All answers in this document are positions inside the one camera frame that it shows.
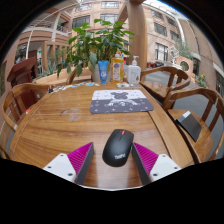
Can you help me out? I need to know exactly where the blue squeeze tube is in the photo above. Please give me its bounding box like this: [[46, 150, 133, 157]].
[[97, 60, 110, 85]]

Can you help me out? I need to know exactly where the green leafy potted plant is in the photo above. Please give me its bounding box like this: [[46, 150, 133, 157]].
[[56, 18, 136, 84]]

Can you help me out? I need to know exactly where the black flat box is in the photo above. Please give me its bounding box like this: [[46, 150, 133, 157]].
[[175, 110, 203, 143]]

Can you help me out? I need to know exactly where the grey white printed mouse pad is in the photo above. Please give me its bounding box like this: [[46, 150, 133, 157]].
[[89, 89, 155, 115]]

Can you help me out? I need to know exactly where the strip of colourful stickers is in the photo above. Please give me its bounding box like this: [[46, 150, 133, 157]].
[[48, 84, 87, 94]]

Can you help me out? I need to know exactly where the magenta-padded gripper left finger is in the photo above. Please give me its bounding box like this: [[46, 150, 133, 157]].
[[43, 142, 95, 185]]

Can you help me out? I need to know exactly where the black computer mouse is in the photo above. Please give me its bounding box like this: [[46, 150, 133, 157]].
[[102, 128, 135, 168]]

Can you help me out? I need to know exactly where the white pump dispenser bottle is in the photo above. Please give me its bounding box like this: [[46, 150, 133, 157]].
[[127, 55, 142, 85]]

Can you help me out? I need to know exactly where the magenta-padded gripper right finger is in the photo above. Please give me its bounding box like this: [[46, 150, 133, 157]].
[[131, 142, 183, 186]]

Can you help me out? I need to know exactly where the yellow dish soap bottle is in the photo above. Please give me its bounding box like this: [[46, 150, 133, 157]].
[[110, 51, 125, 84]]

